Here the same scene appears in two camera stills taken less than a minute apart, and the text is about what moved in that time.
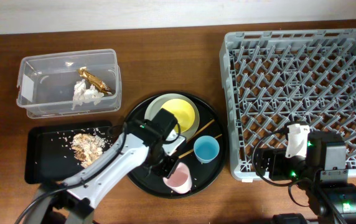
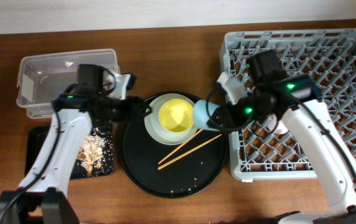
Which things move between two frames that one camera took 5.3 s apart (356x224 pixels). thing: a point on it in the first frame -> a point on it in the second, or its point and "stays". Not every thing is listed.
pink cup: x=180 y=180 -> x=271 y=123
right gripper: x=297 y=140 -> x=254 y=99
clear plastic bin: x=69 y=83 stays
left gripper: x=168 y=169 -> x=139 y=108
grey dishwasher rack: x=326 y=79 stays
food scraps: x=87 y=147 stays
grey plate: x=155 y=106 stays
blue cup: x=206 y=148 -> x=201 y=114
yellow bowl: x=184 y=112 stays
